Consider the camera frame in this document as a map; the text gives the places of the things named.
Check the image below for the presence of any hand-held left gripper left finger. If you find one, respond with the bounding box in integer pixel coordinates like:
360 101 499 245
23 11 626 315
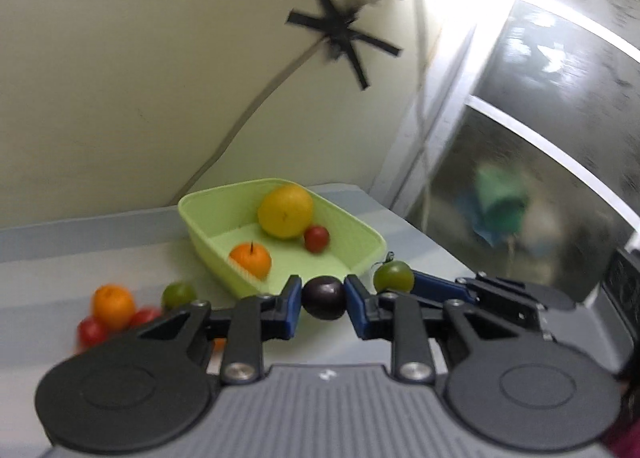
128 275 303 386

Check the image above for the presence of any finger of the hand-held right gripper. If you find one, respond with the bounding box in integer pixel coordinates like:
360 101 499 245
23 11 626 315
412 271 577 340

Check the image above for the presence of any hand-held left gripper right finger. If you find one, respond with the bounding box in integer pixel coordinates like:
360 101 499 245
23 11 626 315
344 275 516 385

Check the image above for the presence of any dark purple plum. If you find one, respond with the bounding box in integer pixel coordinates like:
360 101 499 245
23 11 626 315
301 276 347 321

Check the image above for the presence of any green tomato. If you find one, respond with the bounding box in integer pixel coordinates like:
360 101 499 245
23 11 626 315
373 261 415 295

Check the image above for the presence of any light green plastic basket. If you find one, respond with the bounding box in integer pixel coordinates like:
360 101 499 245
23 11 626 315
178 179 388 299

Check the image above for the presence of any small orange with stem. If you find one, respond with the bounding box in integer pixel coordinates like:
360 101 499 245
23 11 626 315
229 241 273 280

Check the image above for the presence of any small red tomato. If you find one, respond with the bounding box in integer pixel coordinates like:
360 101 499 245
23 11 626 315
304 225 331 254
128 307 162 330
77 317 110 350

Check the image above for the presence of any large yellow citrus fruit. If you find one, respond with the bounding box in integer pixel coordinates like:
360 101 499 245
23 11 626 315
257 184 315 240

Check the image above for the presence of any green cloth behind window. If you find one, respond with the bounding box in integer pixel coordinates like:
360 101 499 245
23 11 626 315
472 162 529 245

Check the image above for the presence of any green round fruit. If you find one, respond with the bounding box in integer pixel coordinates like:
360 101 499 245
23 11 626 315
161 281 198 312

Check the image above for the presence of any black tape cross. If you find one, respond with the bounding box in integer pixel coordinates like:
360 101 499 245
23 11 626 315
286 0 404 91

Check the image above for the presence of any white window frame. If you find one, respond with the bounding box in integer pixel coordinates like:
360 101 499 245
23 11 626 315
370 0 640 249

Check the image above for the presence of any grey wall cable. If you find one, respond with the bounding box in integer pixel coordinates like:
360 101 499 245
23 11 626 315
182 36 332 197

